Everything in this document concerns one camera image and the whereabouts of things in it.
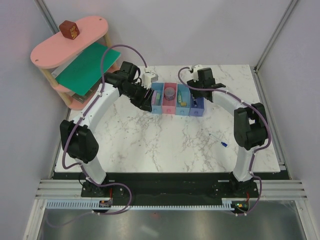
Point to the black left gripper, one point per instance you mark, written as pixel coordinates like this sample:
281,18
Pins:
143,103

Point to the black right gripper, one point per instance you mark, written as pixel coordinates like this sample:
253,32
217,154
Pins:
192,82

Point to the pink highlighter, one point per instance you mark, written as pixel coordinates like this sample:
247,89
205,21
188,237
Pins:
154,98

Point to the light blue plastic bin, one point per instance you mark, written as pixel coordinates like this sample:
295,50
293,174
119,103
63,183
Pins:
183,111

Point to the small blue cup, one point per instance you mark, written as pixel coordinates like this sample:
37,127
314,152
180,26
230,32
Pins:
169,93

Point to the light green highlighter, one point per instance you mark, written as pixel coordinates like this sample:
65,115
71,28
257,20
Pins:
179,97

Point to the pink plastic bin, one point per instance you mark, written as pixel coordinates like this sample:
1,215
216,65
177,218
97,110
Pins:
169,107

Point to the purple blue plastic bin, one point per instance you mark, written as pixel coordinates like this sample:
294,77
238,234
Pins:
197,112

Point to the blue capped white marker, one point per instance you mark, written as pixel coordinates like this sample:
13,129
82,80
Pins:
224,144

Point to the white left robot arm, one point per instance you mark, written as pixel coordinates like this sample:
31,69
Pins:
77,135

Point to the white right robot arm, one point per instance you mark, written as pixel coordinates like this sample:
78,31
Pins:
250,126

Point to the green board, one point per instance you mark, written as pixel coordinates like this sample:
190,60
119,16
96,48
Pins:
82,72

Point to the pink two-tier shelf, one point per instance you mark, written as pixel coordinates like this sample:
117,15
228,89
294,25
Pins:
58,50

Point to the brown wooden cube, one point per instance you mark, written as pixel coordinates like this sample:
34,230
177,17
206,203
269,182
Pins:
69,29

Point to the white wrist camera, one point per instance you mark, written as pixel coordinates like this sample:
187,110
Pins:
148,77
195,68

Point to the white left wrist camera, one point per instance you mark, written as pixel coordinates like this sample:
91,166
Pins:
148,77

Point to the aluminium frame rail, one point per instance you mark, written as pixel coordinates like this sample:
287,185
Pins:
270,83

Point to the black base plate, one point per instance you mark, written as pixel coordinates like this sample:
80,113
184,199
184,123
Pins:
167,188

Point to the white slotted cable duct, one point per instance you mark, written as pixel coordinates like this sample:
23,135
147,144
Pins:
95,204

